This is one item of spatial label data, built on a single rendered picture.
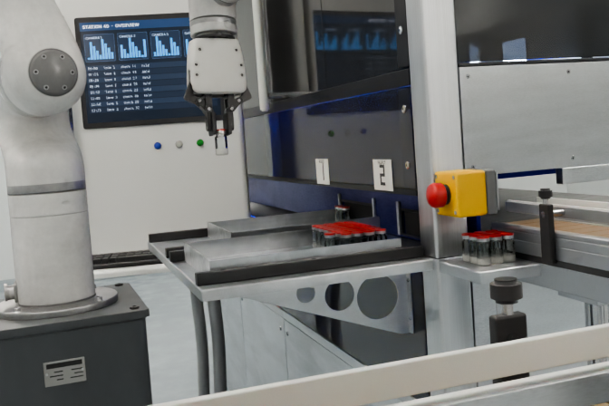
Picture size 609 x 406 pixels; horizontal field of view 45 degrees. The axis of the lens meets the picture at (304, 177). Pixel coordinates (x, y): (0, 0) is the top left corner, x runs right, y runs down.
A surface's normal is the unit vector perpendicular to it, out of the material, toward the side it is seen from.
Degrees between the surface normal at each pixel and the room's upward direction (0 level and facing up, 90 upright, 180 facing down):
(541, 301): 90
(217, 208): 90
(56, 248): 90
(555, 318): 90
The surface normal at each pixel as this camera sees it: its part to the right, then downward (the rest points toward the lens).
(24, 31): 0.18, -0.40
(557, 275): -0.94, 0.08
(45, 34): 0.39, -0.46
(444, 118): 0.32, 0.03
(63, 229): 0.62, 0.00
